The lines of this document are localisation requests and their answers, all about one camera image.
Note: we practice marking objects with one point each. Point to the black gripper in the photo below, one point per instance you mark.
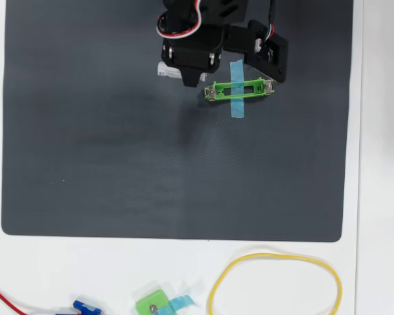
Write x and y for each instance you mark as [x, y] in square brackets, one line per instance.
[191, 56]

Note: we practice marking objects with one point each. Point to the white AA battery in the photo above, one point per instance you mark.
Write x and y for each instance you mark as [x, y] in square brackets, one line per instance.
[167, 70]

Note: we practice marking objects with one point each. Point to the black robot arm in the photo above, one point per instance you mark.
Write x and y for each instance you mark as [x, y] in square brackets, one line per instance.
[223, 10]

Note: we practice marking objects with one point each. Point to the green battery holder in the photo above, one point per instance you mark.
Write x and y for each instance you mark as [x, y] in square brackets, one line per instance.
[217, 92]

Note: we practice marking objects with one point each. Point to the blue masking tape strip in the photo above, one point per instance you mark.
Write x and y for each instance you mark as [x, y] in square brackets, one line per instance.
[238, 110]

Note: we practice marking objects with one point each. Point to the dark grey mat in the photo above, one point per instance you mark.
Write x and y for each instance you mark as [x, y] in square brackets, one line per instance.
[184, 180]

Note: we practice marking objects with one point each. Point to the yellow rubber band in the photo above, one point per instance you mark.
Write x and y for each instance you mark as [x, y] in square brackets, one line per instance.
[275, 254]

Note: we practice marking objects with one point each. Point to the short blue tape piece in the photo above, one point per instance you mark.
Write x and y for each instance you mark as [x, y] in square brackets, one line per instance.
[184, 301]

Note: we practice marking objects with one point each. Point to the small green printed block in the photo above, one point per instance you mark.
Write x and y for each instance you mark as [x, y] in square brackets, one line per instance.
[147, 300]

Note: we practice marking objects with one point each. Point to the blue connector clip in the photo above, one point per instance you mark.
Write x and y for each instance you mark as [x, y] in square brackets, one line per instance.
[82, 306]

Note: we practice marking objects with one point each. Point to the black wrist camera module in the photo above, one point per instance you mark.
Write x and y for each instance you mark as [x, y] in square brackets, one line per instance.
[269, 55]

